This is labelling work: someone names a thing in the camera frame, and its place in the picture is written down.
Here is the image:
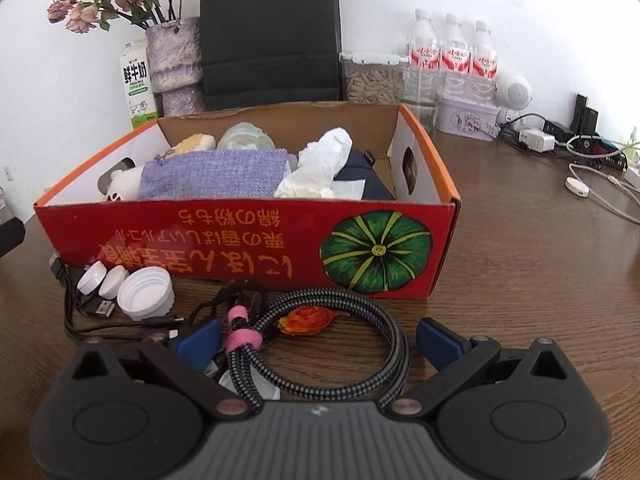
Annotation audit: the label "green white milk carton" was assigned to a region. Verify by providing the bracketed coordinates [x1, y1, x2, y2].
[119, 38, 160, 129]

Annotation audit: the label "thin black usb cable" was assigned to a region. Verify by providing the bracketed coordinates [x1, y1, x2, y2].
[48, 252, 187, 345]

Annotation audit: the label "middle water bottle red label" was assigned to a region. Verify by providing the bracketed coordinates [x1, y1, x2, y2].
[440, 13, 471, 98]

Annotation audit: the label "large white bottle cap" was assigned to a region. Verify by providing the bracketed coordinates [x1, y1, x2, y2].
[116, 266, 175, 321]

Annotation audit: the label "purple fabric pouch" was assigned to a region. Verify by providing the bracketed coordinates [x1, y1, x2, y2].
[146, 148, 288, 200]

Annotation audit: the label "white power adapter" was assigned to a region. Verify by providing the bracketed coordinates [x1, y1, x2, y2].
[518, 128, 555, 153]

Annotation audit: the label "clear drinking glass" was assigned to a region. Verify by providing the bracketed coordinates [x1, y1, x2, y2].
[398, 65, 442, 133]

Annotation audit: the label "small white cap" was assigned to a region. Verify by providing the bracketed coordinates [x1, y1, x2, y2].
[76, 261, 107, 296]
[98, 266, 129, 300]

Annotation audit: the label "white cable with round puck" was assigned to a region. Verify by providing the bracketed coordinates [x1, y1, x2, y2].
[564, 161, 640, 226]

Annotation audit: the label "right water bottle red label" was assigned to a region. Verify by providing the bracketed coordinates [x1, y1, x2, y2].
[469, 21, 498, 103]

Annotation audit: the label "red orange cardboard box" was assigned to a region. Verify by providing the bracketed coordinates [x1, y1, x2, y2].
[34, 102, 461, 299]

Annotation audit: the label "white yellow plush alpaca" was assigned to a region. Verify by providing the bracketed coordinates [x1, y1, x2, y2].
[106, 133, 217, 202]

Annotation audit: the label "purple textured vase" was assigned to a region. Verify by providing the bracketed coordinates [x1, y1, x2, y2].
[145, 18, 205, 117]

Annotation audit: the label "left water bottle red label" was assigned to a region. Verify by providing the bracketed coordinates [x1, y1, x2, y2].
[406, 8, 442, 106]

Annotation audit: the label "clear container of seeds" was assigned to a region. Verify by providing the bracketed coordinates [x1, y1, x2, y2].
[340, 52, 408, 104]

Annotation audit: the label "water bottle red label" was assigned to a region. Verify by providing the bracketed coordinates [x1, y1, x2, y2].
[469, 21, 498, 103]
[406, 8, 442, 106]
[440, 13, 471, 98]

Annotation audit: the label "braided black cable coil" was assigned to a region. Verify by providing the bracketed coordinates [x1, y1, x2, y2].
[196, 278, 412, 413]

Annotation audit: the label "white tissue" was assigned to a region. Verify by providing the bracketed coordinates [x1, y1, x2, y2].
[274, 128, 352, 200]

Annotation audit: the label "white round speaker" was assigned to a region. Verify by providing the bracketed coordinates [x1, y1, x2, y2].
[494, 72, 533, 125]

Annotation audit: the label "white floral tin box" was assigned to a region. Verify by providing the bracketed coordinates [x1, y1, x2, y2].
[434, 98, 499, 142]

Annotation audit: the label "black devices by wall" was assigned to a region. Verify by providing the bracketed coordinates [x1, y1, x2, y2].
[570, 94, 599, 136]

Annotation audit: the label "orange dried leaf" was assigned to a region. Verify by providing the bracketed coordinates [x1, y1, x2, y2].
[277, 306, 345, 336]

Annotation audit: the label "black paper shopping bag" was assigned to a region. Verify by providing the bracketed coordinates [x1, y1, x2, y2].
[200, 0, 342, 110]

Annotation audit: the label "translucent plastic bag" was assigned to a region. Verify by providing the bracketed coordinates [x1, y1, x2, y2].
[217, 122, 276, 151]

